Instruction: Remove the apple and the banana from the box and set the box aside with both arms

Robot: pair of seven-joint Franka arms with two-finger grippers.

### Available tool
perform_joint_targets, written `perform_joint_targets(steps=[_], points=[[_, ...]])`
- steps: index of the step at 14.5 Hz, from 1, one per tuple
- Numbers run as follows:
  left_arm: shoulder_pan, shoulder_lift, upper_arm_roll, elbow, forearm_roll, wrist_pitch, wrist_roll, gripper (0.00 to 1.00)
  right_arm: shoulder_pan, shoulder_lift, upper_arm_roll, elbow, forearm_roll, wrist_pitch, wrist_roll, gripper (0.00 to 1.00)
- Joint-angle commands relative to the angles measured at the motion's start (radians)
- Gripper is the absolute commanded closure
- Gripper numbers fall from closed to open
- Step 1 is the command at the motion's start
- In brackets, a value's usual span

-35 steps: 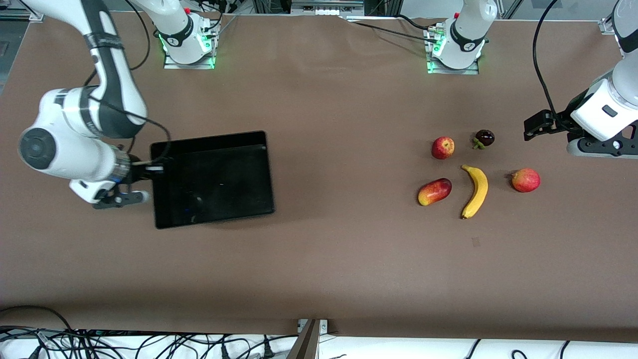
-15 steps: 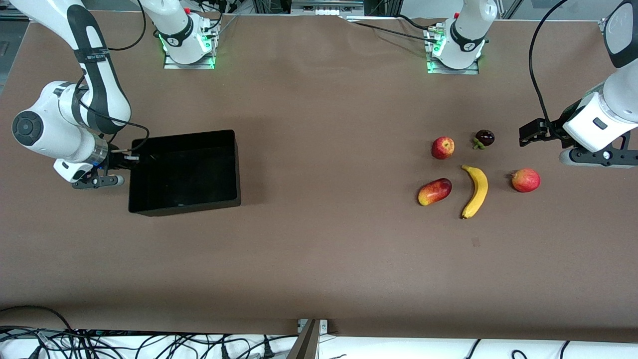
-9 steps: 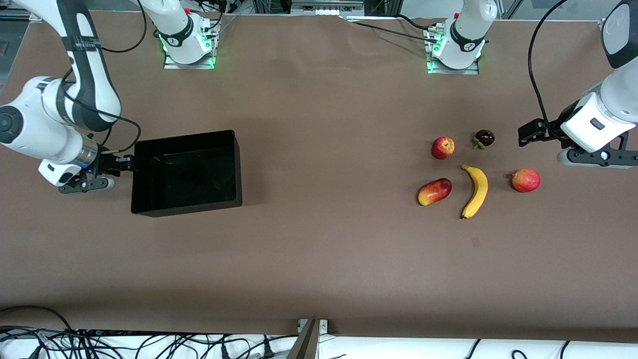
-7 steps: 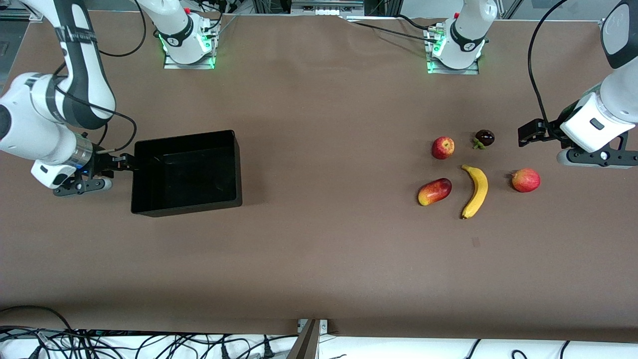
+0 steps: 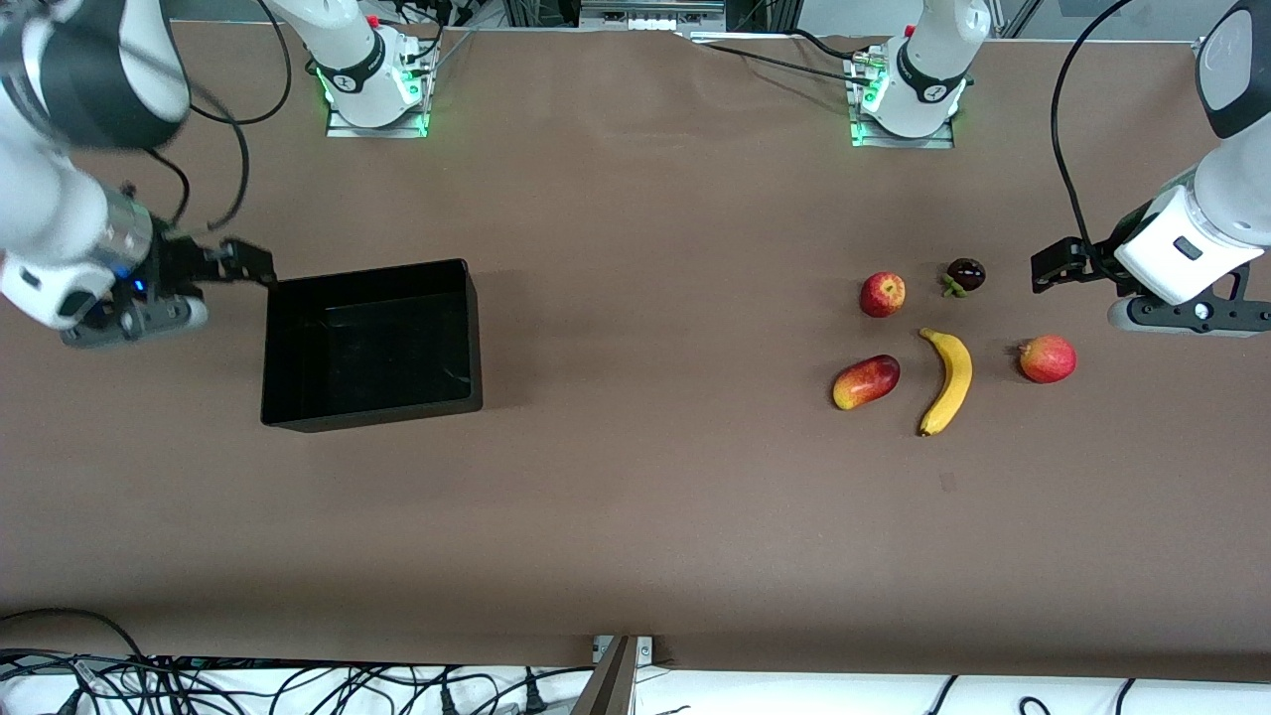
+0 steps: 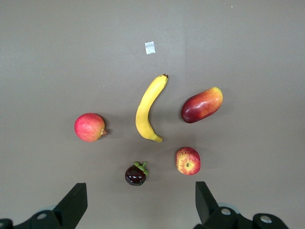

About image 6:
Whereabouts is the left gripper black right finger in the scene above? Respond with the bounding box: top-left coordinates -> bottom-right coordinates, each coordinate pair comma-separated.
195,181 -> 253,229

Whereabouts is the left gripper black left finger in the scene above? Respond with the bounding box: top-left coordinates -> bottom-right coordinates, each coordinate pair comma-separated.
14,183 -> 88,229

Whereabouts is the red yellow apple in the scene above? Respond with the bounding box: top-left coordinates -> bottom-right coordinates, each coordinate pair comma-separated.
175,146 -> 201,176

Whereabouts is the yellow banana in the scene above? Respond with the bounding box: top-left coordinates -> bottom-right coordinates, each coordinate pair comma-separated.
135,73 -> 169,143

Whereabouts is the dark purple mangosteen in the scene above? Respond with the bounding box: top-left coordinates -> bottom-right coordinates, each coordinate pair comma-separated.
124,161 -> 150,187

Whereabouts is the red yellow mango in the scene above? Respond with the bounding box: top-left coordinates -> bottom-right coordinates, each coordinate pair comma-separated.
180,87 -> 224,124

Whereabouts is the small clear tape patch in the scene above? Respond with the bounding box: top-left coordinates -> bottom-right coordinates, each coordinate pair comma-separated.
144,41 -> 156,55

